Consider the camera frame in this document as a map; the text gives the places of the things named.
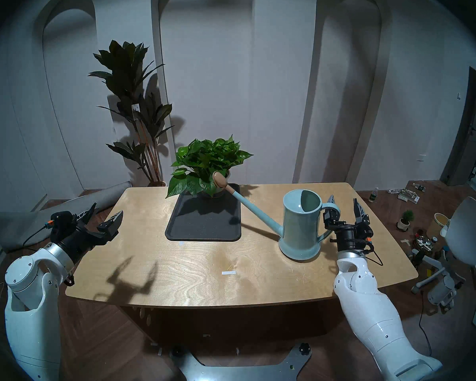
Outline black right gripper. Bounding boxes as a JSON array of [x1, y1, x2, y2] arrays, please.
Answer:
[[323, 194, 375, 252]]

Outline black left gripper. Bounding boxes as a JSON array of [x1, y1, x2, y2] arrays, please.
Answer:
[[58, 203, 124, 266]]

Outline light blue watering can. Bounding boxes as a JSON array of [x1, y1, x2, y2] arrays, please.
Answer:
[[212, 171, 340, 262]]

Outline small potted floor plant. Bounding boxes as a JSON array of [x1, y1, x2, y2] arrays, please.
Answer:
[[397, 210, 415, 231]]

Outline tall dark leafy floor plant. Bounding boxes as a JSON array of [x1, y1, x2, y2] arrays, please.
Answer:
[[88, 40, 175, 187]]

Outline round tray with small items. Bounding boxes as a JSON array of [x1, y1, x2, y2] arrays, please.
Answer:
[[415, 233, 435, 252]]

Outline pale yellow bucket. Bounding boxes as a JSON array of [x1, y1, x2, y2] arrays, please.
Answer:
[[426, 213, 449, 238]]

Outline light wooden table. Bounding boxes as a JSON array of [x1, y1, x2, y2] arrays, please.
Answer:
[[65, 182, 419, 345]]

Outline black rectangular tray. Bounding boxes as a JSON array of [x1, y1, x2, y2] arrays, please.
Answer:
[[165, 183, 242, 242]]

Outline white office chair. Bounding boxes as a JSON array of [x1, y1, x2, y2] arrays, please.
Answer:
[[411, 196, 476, 293]]

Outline white cylindrical floor device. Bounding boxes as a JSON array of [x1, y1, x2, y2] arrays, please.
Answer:
[[428, 275, 459, 311]]

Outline green pothos in white pot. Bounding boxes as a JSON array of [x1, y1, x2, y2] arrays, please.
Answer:
[[166, 135, 254, 198]]

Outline dark grey door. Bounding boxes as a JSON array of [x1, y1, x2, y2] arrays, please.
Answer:
[[440, 62, 476, 186]]

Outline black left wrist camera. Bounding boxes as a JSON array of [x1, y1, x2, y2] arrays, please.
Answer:
[[50, 211, 74, 231]]

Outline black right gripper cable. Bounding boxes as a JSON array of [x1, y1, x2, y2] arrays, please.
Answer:
[[355, 241, 383, 266]]

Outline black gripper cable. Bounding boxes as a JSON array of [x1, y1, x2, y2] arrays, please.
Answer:
[[355, 241, 383, 266], [23, 225, 50, 248]]

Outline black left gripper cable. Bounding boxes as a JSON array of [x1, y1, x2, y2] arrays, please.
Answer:
[[23, 225, 50, 248]]

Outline black floor cable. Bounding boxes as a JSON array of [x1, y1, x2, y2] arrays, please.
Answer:
[[418, 291, 433, 357]]

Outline grey metal robot base plate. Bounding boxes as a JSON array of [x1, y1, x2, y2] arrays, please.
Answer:
[[171, 343, 313, 381]]

